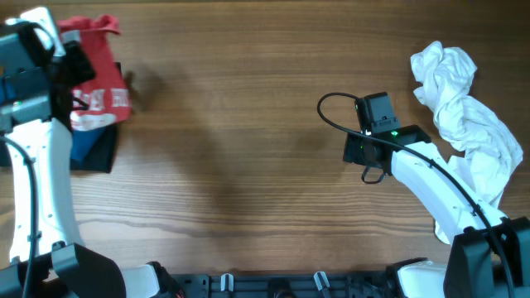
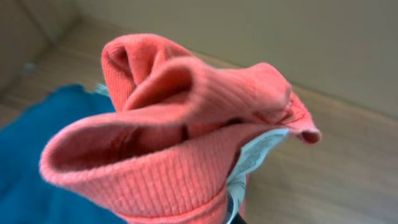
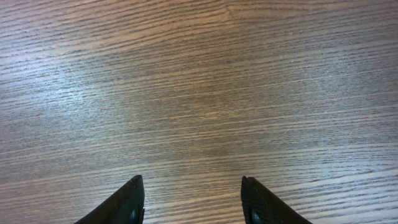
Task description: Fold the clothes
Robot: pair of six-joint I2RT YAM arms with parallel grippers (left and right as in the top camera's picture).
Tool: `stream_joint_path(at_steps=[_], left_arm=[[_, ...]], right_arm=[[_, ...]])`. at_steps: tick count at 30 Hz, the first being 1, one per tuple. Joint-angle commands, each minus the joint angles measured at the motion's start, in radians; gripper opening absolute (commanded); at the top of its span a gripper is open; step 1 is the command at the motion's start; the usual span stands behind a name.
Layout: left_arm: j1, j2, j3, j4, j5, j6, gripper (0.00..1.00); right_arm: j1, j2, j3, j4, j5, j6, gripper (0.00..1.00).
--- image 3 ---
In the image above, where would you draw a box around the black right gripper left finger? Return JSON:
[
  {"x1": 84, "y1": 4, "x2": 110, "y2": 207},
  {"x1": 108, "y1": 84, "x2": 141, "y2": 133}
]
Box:
[{"x1": 75, "y1": 175, "x2": 145, "y2": 224}]

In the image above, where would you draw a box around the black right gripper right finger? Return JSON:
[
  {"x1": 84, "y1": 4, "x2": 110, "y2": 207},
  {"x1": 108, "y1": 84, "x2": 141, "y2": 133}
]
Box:
[{"x1": 241, "y1": 176, "x2": 312, "y2": 224}]

